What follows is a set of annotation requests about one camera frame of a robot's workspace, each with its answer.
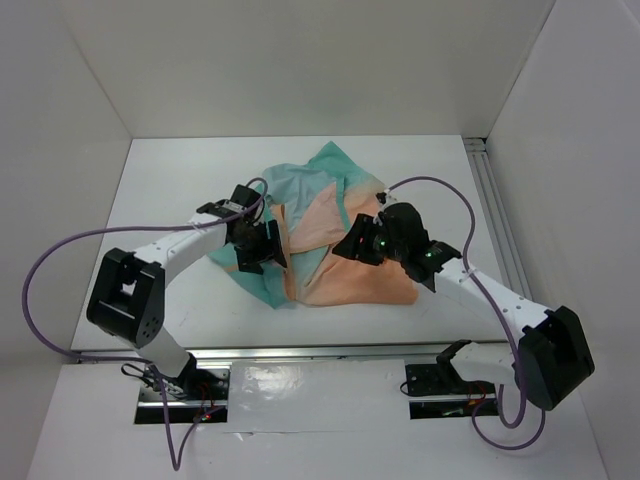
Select teal and orange jacket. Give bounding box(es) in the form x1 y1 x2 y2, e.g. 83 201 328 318
208 142 418 308

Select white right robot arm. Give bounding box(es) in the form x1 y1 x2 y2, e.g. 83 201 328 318
333 202 595 411

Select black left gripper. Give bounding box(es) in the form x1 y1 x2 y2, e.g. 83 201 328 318
230 219 287 275

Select aluminium front table rail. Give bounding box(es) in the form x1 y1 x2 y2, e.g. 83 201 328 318
74 341 521 362

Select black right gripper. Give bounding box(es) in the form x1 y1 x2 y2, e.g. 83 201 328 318
331 213 407 266

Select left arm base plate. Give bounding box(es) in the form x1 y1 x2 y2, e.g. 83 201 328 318
121 362 231 425

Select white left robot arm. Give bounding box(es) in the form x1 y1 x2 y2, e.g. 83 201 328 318
86 200 286 399

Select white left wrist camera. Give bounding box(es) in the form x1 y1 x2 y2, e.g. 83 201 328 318
216 199 245 215

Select aluminium right side rail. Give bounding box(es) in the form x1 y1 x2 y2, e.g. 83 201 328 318
463 138 531 299

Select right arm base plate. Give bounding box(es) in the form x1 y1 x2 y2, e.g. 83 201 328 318
399 364 498 420

